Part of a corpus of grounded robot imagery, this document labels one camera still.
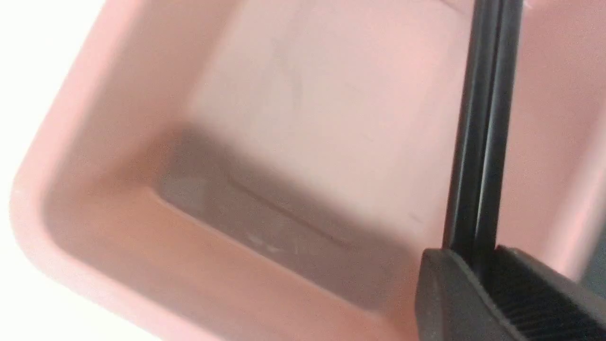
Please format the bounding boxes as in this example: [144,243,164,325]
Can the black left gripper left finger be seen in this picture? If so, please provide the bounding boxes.
[415,249,526,341]

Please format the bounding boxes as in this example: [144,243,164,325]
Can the pink plastic bin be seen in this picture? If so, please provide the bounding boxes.
[9,0,605,341]

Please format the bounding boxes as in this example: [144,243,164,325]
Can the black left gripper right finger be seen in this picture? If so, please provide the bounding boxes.
[490,246,606,341]

